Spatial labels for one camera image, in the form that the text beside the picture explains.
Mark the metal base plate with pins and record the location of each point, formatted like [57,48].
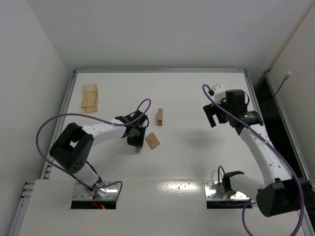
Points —
[215,193]
[81,193]

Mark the wood block with print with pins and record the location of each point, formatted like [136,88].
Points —
[150,142]

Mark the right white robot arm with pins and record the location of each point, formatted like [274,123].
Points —
[281,190]

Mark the aluminium table frame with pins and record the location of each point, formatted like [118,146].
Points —
[163,190]

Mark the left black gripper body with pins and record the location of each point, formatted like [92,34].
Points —
[135,140]

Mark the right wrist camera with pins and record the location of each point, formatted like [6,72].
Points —
[218,92]

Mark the wooden block box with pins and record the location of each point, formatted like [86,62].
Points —
[89,103]

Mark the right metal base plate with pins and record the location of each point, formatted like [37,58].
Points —
[215,193]

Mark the wood block numbered twelve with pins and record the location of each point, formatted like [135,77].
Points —
[154,139]

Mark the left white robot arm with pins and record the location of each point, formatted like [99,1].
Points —
[72,148]

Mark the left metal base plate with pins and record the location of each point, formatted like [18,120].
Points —
[81,193]

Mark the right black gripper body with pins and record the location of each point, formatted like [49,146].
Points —
[214,112]

